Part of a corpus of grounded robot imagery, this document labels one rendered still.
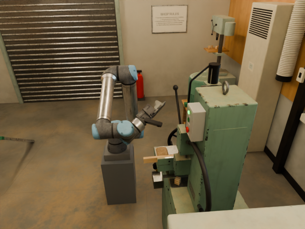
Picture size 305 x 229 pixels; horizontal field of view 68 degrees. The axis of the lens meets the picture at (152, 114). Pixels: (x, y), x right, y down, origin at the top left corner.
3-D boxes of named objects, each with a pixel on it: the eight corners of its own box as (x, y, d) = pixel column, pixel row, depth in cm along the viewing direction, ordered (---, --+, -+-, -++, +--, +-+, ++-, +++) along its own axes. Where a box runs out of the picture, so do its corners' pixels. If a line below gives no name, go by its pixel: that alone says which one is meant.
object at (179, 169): (187, 166, 144) (188, 151, 138) (189, 174, 138) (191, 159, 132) (172, 168, 143) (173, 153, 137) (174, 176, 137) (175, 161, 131)
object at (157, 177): (161, 176, 194) (161, 170, 190) (163, 187, 183) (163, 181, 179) (151, 177, 193) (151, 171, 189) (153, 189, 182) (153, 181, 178)
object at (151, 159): (219, 154, 163) (220, 149, 161) (220, 156, 162) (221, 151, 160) (143, 161, 158) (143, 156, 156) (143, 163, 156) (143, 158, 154)
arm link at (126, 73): (126, 131, 220) (116, 61, 171) (144, 130, 220) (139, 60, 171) (125, 142, 208) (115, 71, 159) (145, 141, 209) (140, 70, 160)
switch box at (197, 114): (196, 129, 116) (199, 102, 108) (203, 141, 107) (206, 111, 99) (185, 130, 115) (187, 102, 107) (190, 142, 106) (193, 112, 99)
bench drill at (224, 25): (219, 103, 434) (231, 14, 356) (232, 119, 380) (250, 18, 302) (194, 105, 430) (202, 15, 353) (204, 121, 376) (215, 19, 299)
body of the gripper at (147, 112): (149, 102, 142) (135, 115, 140) (158, 111, 141) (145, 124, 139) (148, 106, 150) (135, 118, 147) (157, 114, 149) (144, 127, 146)
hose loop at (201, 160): (191, 181, 136) (195, 131, 119) (210, 232, 107) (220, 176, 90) (182, 181, 136) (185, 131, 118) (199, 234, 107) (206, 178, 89)
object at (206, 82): (215, 91, 126) (219, 61, 117) (221, 97, 119) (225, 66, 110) (202, 92, 125) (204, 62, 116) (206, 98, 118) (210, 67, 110)
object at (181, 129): (189, 144, 133) (191, 122, 125) (194, 154, 125) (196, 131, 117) (175, 146, 132) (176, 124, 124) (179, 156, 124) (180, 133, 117)
